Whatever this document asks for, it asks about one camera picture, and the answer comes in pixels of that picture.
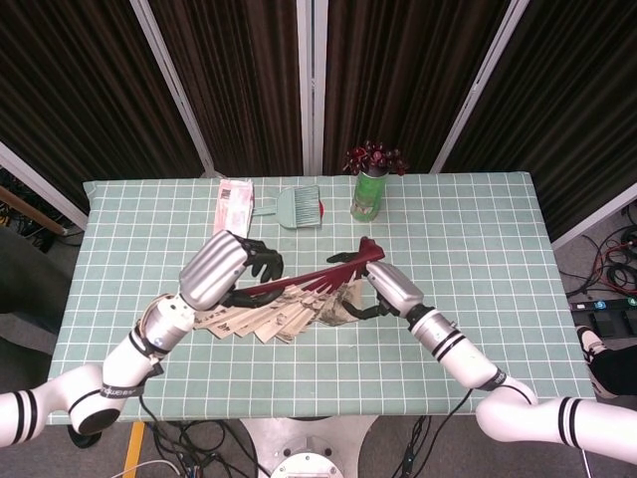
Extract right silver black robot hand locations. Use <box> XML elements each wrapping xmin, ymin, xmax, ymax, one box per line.
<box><xmin>325</xmin><ymin>252</ymin><xmax>428</xmax><ymax>324</ymax></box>

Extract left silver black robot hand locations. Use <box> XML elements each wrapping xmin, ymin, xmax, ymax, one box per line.
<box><xmin>178</xmin><ymin>229</ymin><xmax>285</xmax><ymax>312</ymax></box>

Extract paper folding fan red ribs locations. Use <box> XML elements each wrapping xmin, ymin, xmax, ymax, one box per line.
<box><xmin>191</xmin><ymin>236</ymin><xmax>387</xmax><ymax>346</ymax></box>

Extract silver white robot base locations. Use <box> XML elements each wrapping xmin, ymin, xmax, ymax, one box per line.
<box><xmin>238</xmin><ymin>415</ymin><xmax>380</xmax><ymax>478</ymax></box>

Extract teal hand brush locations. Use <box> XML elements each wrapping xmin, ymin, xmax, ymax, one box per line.
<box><xmin>252</xmin><ymin>185</ymin><xmax>323</xmax><ymax>231</ymax></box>

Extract green checked tablecloth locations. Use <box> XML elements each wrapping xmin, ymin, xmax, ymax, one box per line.
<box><xmin>47</xmin><ymin>171</ymin><xmax>598</xmax><ymax>424</ymax></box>

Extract pink white wet wipes pack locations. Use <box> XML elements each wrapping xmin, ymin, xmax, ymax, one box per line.
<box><xmin>212</xmin><ymin>178</ymin><xmax>256</xmax><ymax>239</ymax></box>

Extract green cylindrical can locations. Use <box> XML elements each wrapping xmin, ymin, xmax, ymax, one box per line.
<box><xmin>350</xmin><ymin>168</ymin><xmax>388</xmax><ymax>224</ymax></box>

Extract dark red artificial plant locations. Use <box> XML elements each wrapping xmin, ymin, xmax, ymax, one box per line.
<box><xmin>342</xmin><ymin>140</ymin><xmax>411</xmax><ymax>178</ymax></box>

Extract brown wooden rod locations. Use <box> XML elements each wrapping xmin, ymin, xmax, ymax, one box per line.
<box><xmin>0</xmin><ymin>186</ymin><xmax>69</xmax><ymax>236</ymax></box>

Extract dark folding screen panel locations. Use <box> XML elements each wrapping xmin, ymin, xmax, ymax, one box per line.
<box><xmin>0</xmin><ymin>0</ymin><xmax>215</xmax><ymax>230</ymax></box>
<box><xmin>432</xmin><ymin>0</ymin><xmax>637</xmax><ymax>250</ymax></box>
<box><xmin>148</xmin><ymin>0</ymin><xmax>313</xmax><ymax>176</ymax></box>
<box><xmin>313</xmin><ymin>0</ymin><xmax>529</xmax><ymax>175</ymax></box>

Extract white black sneaker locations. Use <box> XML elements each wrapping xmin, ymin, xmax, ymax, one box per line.
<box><xmin>575</xmin><ymin>326</ymin><xmax>618</xmax><ymax>399</ymax></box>

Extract black foot pedal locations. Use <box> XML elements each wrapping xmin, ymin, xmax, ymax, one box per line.
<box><xmin>579</xmin><ymin>311</ymin><xmax>621</xmax><ymax>340</ymax></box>

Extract black trouser leg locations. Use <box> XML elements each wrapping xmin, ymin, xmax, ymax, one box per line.
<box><xmin>590</xmin><ymin>348</ymin><xmax>637</xmax><ymax>398</ymax></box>

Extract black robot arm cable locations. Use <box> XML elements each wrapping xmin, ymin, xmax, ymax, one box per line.
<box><xmin>387</xmin><ymin>386</ymin><xmax>475</xmax><ymax>478</ymax></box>

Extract black floor cable tangle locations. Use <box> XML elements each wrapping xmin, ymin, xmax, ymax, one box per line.
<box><xmin>138</xmin><ymin>392</ymin><xmax>273</xmax><ymax>478</ymax></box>

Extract red floor cable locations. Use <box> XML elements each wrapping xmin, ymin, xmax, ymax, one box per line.
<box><xmin>594</xmin><ymin>241</ymin><xmax>637</xmax><ymax>296</ymax></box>

